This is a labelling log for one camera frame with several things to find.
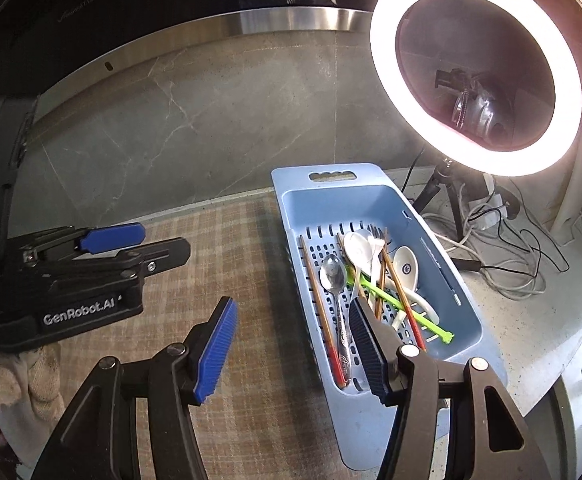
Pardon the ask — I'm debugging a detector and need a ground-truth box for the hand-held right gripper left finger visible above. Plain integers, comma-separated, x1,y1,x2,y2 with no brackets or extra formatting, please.
31,296,239,480

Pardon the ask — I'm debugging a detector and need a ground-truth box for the green plastic chopstick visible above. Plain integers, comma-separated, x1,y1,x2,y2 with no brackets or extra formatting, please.
348,270,456,346

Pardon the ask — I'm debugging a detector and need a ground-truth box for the plaid tablecloth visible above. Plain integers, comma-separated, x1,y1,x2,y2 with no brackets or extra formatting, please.
1,192,452,480

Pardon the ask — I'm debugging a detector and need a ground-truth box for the wooden chopstick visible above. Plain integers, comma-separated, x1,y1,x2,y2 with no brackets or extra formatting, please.
373,255,388,322
336,233,367,306
298,234,348,390
381,252,428,352

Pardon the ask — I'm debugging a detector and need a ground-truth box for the white cable bundle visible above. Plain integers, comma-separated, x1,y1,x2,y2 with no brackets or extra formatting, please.
421,195,547,303

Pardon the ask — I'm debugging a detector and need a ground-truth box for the blue plastic utensil basket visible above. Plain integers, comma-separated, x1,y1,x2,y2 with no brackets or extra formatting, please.
270,162,509,472

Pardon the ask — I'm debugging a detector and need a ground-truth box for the black phone clamp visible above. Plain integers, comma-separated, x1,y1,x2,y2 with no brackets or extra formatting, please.
435,67,474,92

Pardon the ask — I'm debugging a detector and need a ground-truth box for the steel trim strip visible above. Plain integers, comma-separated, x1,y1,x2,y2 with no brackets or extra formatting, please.
31,6,377,106

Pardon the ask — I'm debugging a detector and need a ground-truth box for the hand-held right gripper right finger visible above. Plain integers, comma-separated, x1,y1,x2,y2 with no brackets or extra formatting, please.
348,296,544,480

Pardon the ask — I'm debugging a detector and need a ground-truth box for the black tripod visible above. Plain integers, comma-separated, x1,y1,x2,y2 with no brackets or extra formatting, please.
418,159,482,273

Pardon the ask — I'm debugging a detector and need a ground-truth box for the person's left hand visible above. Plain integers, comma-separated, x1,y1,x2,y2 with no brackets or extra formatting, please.
0,344,66,468

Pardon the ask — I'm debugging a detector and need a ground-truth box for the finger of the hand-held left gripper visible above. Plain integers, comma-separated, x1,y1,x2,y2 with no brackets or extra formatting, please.
20,223,147,262
50,238,192,282

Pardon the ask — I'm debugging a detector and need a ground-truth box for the white plastic spoon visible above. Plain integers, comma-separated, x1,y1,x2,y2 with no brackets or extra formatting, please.
343,231,374,286

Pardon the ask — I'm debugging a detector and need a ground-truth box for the white ceramic spoon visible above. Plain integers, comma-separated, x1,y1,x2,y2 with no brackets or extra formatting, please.
392,246,442,326

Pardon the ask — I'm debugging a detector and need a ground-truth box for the white ring light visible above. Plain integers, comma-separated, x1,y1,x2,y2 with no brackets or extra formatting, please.
369,0,582,177

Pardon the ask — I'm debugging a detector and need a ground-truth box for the thin black cable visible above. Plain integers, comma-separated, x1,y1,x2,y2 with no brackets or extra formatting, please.
491,210,570,291

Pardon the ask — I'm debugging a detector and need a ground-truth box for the white power strip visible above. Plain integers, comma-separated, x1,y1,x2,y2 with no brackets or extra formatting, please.
468,192,506,227

